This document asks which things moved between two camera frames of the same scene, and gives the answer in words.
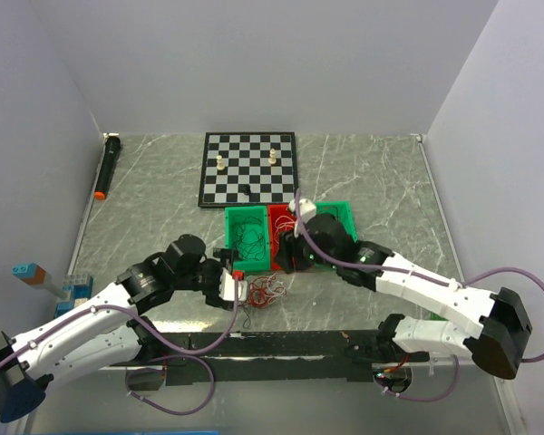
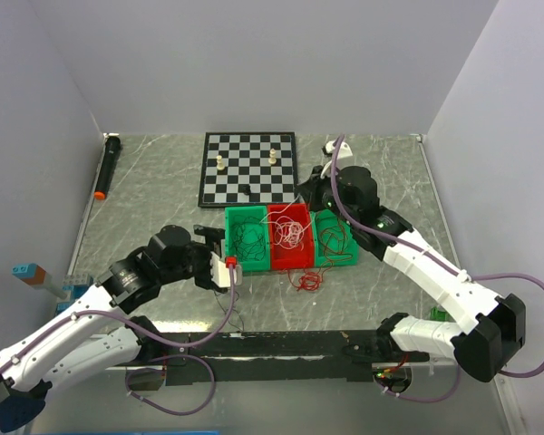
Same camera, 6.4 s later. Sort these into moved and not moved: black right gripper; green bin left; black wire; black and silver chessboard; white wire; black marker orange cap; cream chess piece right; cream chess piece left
Moved: white wire; black right gripper
Not moved: green bin left; black marker orange cap; black wire; cream chess piece left; black and silver chessboard; cream chess piece right
